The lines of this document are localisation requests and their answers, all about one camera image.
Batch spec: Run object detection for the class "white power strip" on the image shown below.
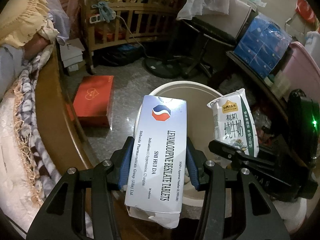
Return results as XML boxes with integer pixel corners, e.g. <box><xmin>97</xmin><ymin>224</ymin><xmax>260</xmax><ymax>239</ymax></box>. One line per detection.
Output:
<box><xmin>89</xmin><ymin>12</ymin><xmax>116</xmax><ymax>24</ymax></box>

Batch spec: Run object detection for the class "pink plastic tub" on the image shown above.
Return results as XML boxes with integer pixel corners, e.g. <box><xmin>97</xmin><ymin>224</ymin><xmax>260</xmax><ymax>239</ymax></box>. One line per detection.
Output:
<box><xmin>281</xmin><ymin>42</ymin><xmax>320</xmax><ymax>103</ymax></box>

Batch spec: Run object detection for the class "red gift box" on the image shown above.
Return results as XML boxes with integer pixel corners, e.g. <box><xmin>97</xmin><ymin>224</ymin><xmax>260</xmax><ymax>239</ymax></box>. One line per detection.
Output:
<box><xmin>73</xmin><ymin>75</ymin><xmax>114</xmax><ymax>128</ymax></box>

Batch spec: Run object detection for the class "white blue medicine box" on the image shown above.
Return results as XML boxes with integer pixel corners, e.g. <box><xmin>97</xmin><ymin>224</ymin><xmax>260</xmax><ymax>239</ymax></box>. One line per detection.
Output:
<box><xmin>125</xmin><ymin>95</ymin><xmax>187</xmax><ymax>229</ymax></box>

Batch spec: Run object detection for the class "brown wooden bed frame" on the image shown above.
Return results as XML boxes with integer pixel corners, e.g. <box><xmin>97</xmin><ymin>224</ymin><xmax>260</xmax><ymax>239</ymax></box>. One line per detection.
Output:
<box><xmin>27</xmin><ymin>52</ymin><xmax>143</xmax><ymax>239</ymax></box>

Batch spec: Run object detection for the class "blue plastic storage box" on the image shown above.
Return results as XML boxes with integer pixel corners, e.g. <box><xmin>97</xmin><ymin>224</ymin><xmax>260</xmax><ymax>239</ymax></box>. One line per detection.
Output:
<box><xmin>234</xmin><ymin>14</ymin><xmax>292</xmax><ymax>79</ymax></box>

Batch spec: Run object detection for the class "black fan base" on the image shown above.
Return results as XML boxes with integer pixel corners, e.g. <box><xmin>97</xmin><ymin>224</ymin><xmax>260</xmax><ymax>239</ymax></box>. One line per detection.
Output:
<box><xmin>143</xmin><ymin>56</ymin><xmax>199</xmax><ymax>79</ymax></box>

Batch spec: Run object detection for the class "lavender grey blanket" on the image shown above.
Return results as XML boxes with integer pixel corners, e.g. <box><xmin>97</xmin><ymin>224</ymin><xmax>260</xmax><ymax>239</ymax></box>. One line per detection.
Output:
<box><xmin>0</xmin><ymin>44</ymin><xmax>24</xmax><ymax>100</ymax></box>

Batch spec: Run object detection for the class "yellow ruffled pillow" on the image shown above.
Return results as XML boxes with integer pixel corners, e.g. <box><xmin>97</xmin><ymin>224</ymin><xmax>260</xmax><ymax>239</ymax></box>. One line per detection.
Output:
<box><xmin>1</xmin><ymin>0</ymin><xmax>49</xmax><ymax>48</ymax></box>

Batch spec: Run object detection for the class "white cardboard boxes stack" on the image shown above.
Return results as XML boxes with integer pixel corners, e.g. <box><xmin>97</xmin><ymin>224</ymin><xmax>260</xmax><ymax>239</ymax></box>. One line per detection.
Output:
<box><xmin>60</xmin><ymin>38</ymin><xmax>85</xmax><ymax>72</ymax></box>

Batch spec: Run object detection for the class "wooden baby crib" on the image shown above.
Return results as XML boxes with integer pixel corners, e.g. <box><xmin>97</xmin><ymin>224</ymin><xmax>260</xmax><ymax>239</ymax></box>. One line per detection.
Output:
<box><xmin>79</xmin><ymin>0</ymin><xmax>186</xmax><ymax>74</ymax></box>

